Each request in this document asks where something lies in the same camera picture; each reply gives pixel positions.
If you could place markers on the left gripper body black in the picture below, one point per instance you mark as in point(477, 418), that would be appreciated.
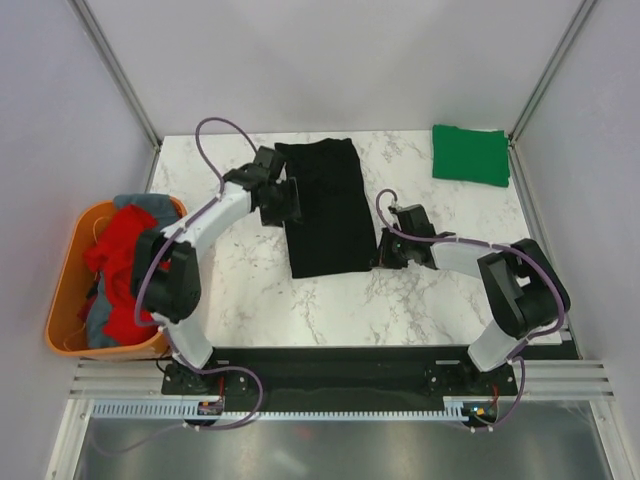
point(282, 204)

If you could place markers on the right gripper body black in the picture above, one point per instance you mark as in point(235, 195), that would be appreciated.
point(395, 252)

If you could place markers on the black t shirt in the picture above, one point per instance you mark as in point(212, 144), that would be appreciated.
point(335, 234)

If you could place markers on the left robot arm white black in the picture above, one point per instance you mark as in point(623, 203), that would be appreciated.
point(166, 280)

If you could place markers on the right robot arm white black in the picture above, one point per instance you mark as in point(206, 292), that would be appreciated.
point(525, 295)

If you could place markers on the grey t shirt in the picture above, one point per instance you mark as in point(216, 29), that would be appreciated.
point(160, 210)

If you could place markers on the folded green t shirt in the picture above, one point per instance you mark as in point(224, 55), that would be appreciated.
point(470, 155)

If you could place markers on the red t shirt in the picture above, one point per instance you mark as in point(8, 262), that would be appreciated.
point(115, 260)

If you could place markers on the orange plastic basket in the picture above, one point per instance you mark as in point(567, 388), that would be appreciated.
point(99, 264)

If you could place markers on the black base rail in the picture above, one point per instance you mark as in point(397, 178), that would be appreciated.
point(347, 379)

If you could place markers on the white slotted cable duct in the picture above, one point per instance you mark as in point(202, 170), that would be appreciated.
point(194, 410)

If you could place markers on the left aluminium frame post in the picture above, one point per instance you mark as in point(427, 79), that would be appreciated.
point(99, 40)

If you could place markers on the aluminium frame post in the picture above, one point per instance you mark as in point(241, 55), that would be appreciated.
point(99, 40)
point(552, 67)

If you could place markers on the right aluminium frame post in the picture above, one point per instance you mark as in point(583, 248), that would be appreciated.
point(552, 67)

